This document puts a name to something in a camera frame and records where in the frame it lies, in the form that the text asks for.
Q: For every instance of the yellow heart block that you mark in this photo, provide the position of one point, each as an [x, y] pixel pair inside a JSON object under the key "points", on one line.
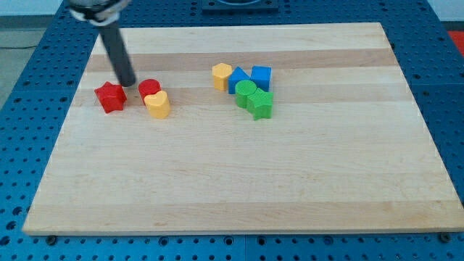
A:
{"points": [[158, 104]]}

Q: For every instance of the yellow hexagon block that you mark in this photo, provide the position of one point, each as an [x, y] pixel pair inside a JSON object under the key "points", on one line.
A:
{"points": [[220, 74]]}

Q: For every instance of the red cylinder block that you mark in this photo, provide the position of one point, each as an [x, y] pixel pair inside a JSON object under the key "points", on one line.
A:
{"points": [[148, 87]]}

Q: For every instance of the green cylinder block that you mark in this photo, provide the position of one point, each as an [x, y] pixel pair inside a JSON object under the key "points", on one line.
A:
{"points": [[244, 88]]}

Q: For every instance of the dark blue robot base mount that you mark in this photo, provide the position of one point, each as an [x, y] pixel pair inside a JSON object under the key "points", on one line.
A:
{"points": [[238, 5]]}

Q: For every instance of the blue cube block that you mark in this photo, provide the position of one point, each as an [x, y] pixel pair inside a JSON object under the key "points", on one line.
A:
{"points": [[261, 76]]}

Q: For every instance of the silver robot tool flange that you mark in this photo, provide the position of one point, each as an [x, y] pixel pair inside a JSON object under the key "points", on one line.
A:
{"points": [[97, 12]]}

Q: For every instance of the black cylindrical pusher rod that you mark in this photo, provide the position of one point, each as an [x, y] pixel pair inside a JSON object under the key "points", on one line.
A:
{"points": [[114, 45]]}

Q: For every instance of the blue triangle block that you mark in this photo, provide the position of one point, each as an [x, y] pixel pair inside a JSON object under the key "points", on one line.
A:
{"points": [[237, 75]]}

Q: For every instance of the green star block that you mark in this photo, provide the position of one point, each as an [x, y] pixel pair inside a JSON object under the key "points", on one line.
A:
{"points": [[260, 104]]}

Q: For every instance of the red star block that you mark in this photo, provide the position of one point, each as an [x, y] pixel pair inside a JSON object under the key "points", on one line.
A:
{"points": [[111, 97]]}

